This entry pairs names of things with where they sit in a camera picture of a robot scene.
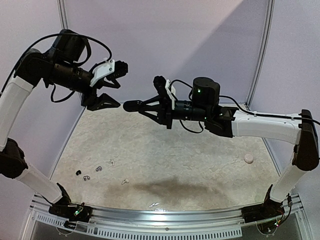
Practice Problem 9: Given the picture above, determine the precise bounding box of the black earbud charging case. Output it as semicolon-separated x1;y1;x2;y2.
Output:
122;100;145;112

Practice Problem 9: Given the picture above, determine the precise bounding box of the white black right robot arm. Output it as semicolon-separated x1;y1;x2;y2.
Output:
137;76;320;218

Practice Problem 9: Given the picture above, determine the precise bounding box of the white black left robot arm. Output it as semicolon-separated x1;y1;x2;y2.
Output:
0;29;128;217

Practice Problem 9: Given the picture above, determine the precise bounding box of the pink round charging case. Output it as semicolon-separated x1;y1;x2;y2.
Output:
243;153;254;164

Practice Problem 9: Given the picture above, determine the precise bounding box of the purple silver earbud upper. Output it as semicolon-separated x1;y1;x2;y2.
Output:
95;166;102;172

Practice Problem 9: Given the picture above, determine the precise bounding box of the purple silver earbud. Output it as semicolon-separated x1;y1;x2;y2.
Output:
83;175;91;181
95;166;102;172

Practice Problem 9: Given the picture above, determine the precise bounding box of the purple silver earbud lower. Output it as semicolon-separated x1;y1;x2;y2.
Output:
83;175;91;181

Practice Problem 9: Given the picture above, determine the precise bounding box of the perforated white front panel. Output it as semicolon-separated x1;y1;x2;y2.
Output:
30;213;243;240

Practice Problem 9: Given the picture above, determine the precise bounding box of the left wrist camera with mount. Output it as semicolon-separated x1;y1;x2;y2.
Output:
90;59;129;87

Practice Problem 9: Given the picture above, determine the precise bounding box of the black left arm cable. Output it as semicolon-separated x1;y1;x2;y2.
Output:
0;33;113;103

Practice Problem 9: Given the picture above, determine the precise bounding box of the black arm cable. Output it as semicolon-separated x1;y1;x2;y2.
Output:
171;79;320;134
0;33;113;103

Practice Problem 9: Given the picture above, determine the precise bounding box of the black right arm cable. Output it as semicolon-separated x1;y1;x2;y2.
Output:
171;79;320;134

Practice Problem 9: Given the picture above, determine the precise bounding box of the aluminium left corner post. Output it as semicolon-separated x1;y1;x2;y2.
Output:
57;0;69;29

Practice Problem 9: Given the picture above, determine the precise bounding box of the aluminium corner post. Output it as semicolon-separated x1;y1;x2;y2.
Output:
57;0;69;29
245;0;275;108

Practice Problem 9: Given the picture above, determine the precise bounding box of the aluminium front rail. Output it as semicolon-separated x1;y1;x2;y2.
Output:
22;194;312;240

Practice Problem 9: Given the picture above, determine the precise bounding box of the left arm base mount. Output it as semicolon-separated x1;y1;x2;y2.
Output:
48;202;93;223

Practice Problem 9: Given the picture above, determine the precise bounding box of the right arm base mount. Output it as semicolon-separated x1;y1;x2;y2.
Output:
241;199;285;223

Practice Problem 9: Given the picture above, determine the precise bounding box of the aluminium right corner post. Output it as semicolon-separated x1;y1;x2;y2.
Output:
245;0;275;108

